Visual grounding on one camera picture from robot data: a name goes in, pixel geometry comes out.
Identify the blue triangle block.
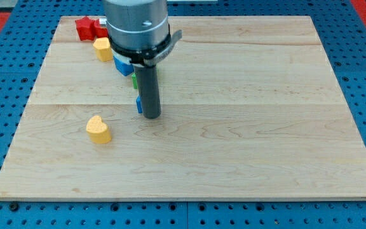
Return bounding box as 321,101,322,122
135,95,143,114

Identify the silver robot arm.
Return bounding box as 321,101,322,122
102,0,171,64

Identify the blue cube block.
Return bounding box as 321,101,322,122
114,56,134,76

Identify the green block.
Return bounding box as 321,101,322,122
131,73,138,89

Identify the wooden board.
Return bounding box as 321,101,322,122
0,16,366,202

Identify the grey metal clamp band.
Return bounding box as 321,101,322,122
133,30,182,67

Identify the yellow heart block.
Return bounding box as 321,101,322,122
86,115,112,144

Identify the yellow pentagon block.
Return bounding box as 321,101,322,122
93,38,113,62

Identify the red star block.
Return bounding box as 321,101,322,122
75,16,95,41

